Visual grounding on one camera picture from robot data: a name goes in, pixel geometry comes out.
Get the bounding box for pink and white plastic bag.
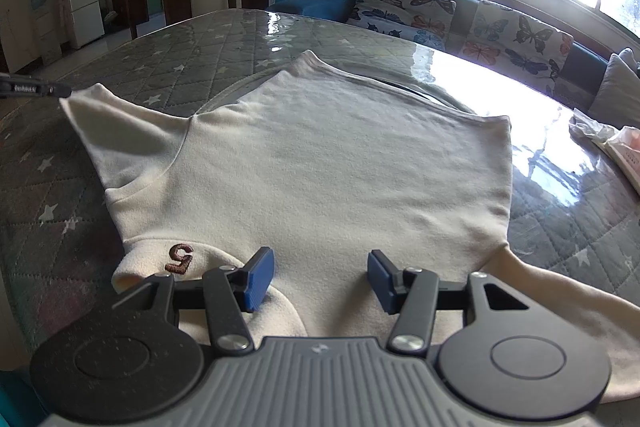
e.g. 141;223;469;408
602;126;640;198

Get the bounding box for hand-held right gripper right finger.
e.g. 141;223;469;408
367;249;532;354

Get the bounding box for white refrigerator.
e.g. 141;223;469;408
62;0;106;50

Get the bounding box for blue sofa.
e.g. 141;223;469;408
265;0;640;118

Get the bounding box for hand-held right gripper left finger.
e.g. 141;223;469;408
112;247;276;356

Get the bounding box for butterfly print cushion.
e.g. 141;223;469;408
462;0;574;100
347;0;457;52

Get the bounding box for plain grey pillow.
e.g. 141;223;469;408
587;48;640;128

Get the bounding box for teal object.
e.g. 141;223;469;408
0;369;48;427

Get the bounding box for white drawer unit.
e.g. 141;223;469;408
30;12;63;65

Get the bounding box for cream sweater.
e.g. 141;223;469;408
60;49;640;403

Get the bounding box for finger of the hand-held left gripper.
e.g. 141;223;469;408
0;74;72;100

